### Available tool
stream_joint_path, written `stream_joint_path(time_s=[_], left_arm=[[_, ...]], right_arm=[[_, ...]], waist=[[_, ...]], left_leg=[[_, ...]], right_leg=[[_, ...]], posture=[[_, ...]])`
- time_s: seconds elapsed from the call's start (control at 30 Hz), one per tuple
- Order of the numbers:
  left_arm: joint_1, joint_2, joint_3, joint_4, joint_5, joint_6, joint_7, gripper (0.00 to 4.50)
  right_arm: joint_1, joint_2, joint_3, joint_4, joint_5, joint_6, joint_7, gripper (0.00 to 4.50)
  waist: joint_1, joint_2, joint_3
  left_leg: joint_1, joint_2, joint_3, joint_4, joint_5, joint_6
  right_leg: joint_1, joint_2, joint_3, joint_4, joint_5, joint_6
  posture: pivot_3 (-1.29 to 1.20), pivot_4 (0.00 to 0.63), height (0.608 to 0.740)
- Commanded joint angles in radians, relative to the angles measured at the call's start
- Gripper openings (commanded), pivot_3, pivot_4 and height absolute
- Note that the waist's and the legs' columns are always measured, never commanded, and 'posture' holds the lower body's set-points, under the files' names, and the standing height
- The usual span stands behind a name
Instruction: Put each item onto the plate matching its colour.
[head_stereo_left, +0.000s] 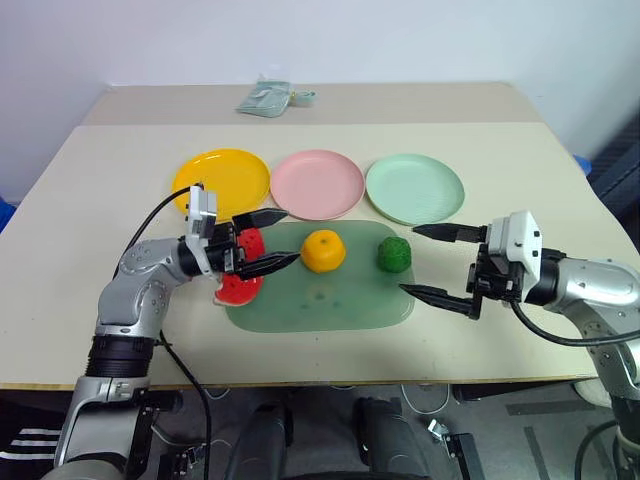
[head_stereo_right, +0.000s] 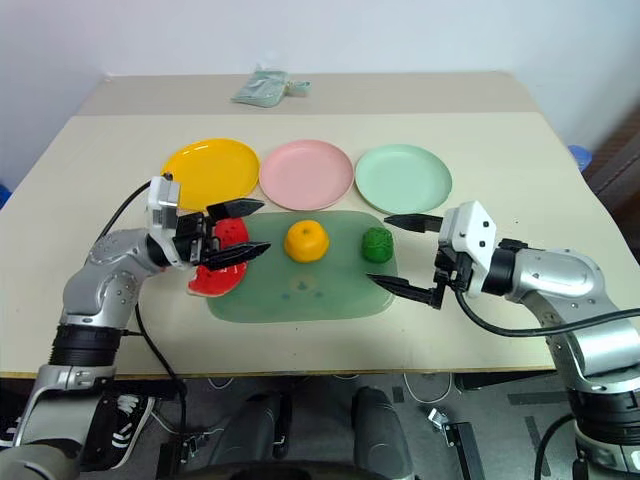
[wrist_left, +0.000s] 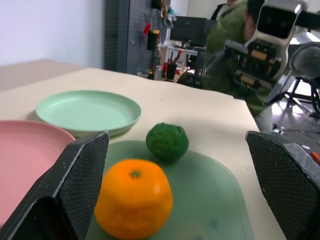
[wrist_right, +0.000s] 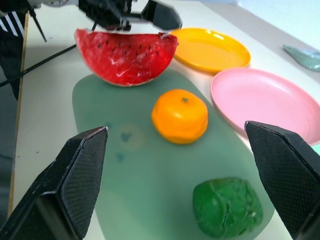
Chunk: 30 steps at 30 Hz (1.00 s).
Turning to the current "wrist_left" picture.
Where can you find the small metal can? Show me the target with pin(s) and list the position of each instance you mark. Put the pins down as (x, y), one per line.
(158, 72)

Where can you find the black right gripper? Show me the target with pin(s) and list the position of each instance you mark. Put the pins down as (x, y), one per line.
(257, 62)

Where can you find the dark grey pegboard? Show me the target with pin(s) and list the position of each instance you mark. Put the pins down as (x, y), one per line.
(120, 35)

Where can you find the black pen holder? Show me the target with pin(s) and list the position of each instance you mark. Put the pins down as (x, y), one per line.
(171, 71)

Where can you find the light green plate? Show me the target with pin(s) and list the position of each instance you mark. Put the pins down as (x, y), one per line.
(87, 112)

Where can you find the orange mandarin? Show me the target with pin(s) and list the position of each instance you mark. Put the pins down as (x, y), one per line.
(135, 200)

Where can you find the small orange object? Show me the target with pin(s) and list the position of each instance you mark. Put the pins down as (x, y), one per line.
(316, 158)

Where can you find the pink plate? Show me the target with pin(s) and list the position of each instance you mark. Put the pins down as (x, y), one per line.
(27, 155)

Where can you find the black chair base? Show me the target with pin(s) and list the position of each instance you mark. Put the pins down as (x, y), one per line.
(302, 95)

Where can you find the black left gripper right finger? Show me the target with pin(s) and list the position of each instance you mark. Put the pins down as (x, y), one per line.
(287, 180)

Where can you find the black box with yellow label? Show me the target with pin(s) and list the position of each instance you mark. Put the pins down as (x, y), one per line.
(152, 40)

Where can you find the red tool on pegboard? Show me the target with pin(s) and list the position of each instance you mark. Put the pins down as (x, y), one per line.
(147, 28)

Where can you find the green round fruit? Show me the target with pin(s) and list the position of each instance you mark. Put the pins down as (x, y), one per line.
(167, 142)

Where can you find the person in green jacket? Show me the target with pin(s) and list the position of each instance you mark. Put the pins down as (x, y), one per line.
(225, 35)

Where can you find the black monitor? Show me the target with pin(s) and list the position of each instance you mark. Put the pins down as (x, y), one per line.
(190, 30)

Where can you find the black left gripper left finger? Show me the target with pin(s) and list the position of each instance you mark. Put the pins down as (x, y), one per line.
(75, 180)

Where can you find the translucent green tray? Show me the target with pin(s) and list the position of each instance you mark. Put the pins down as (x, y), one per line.
(212, 190)

